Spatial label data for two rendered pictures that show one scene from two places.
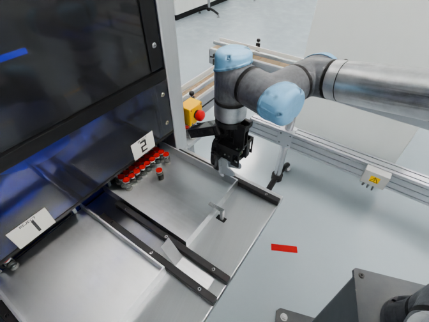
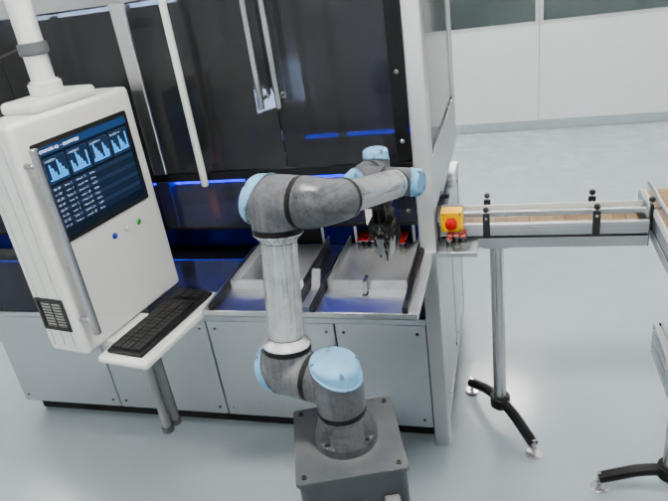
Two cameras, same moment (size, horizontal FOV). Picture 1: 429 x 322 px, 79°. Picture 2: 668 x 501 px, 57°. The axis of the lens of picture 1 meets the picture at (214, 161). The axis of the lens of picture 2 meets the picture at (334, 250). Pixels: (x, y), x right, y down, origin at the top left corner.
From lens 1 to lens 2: 164 cm
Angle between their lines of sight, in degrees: 61
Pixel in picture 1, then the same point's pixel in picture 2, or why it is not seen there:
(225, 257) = (331, 305)
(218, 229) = (354, 295)
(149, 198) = (359, 260)
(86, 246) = (303, 257)
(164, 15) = (415, 122)
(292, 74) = (371, 169)
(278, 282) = not seen: outside the picture
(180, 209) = (359, 274)
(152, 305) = not seen: hidden behind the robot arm
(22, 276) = not seen: hidden behind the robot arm
